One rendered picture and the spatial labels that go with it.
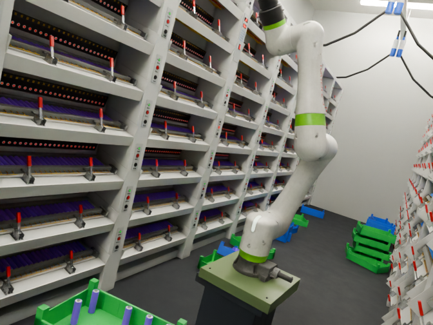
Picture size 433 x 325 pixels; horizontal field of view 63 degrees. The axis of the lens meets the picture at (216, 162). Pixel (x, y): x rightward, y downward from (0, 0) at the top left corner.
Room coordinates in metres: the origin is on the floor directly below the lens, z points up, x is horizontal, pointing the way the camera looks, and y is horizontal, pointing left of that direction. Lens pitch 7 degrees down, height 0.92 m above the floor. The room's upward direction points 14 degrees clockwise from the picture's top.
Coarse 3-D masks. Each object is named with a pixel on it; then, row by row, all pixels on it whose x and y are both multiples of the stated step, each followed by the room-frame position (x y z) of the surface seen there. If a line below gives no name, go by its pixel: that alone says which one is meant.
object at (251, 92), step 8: (240, 72) 2.68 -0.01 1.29; (240, 80) 2.73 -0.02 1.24; (248, 80) 2.85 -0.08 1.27; (232, 88) 2.28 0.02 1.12; (240, 88) 2.37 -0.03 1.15; (248, 88) 2.64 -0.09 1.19; (256, 88) 2.84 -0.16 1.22; (248, 96) 2.52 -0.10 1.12; (256, 96) 2.63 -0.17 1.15; (264, 96) 2.80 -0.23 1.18
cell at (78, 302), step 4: (76, 300) 0.84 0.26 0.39; (80, 300) 0.85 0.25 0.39; (76, 304) 0.84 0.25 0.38; (80, 304) 0.84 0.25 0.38; (76, 308) 0.84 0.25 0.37; (80, 308) 0.84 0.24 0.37; (72, 312) 0.84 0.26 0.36; (76, 312) 0.84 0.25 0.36; (72, 316) 0.84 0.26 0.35; (76, 316) 0.84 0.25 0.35; (72, 320) 0.84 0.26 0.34; (76, 320) 0.84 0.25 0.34; (72, 324) 0.84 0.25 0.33
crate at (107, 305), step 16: (96, 288) 0.94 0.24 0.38; (64, 304) 0.85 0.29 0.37; (112, 304) 0.92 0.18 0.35; (128, 304) 0.91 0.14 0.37; (48, 320) 0.80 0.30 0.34; (64, 320) 0.85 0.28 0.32; (80, 320) 0.86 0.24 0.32; (96, 320) 0.88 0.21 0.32; (112, 320) 0.89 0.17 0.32; (144, 320) 0.89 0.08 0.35; (160, 320) 0.87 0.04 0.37
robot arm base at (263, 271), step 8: (240, 256) 1.44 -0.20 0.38; (240, 264) 1.43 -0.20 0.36; (248, 264) 1.41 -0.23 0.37; (256, 264) 1.41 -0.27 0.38; (264, 264) 1.41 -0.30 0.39; (272, 264) 1.43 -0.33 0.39; (240, 272) 1.41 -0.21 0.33; (248, 272) 1.40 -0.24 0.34; (256, 272) 1.41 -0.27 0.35; (264, 272) 1.40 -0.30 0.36; (272, 272) 1.40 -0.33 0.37; (280, 272) 1.42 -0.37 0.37; (264, 280) 1.38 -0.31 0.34; (288, 280) 1.38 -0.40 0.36
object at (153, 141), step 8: (160, 120) 1.98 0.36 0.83; (168, 120) 2.04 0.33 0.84; (152, 136) 1.70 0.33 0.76; (200, 136) 2.18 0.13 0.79; (208, 136) 2.18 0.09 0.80; (152, 144) 1.68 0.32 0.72; (160, 144) 1.74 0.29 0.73; (168, 144) 1.80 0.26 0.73; (176, 144) 1.85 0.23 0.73; (184, 144) 1.92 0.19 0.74; (192, 144) 1.99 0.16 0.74; (200, 144) 2.07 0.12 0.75; (208, 144) 2.16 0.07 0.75
